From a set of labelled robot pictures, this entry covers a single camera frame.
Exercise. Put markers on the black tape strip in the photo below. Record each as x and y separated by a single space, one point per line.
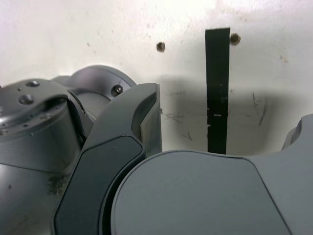
217 85

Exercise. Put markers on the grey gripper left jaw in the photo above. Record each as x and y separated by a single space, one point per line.
102 171

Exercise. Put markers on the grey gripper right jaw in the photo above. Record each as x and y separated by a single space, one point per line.
195 195

